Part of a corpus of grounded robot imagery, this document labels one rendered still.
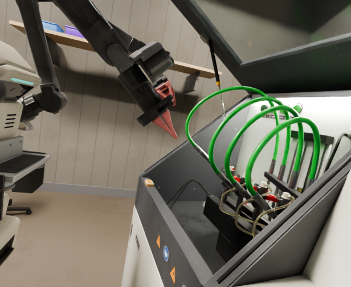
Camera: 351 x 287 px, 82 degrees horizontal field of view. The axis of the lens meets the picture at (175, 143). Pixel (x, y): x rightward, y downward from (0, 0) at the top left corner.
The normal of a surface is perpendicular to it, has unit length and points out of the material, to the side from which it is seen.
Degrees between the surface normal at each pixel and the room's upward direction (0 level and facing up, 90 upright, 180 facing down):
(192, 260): 0
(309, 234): 90
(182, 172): 90
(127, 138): 90
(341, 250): 76
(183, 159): 90
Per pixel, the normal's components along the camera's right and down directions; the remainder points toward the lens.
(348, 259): -0.85, -0.34
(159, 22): 0.21, 0.17
